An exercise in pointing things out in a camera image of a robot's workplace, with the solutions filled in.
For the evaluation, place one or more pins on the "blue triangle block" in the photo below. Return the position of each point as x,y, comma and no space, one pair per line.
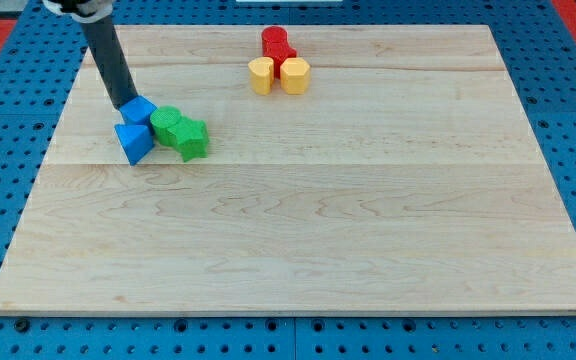
135,140

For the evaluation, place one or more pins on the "blue cube block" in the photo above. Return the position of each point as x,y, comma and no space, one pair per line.
137,111

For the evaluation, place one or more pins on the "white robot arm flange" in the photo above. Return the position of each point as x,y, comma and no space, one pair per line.
82,11

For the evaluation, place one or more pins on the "green star block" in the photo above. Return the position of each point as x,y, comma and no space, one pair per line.
190,138

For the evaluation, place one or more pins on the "yellow hexagon block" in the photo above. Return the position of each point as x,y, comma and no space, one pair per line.
295,76

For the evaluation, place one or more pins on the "yellow heart block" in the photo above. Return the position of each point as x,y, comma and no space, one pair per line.
261,75

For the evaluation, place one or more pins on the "wooden board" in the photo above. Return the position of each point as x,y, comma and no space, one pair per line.
407,181

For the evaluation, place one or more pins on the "red star block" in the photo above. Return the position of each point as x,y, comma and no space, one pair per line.
278,52

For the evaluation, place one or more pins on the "green cylinder block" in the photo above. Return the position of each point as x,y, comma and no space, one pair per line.
162,120

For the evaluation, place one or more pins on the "red cylinder block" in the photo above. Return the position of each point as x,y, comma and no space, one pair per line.
273,36

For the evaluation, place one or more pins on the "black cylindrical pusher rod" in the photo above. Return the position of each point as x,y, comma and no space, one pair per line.
107,52

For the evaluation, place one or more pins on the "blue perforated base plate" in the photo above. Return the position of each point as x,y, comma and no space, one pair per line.
39,57

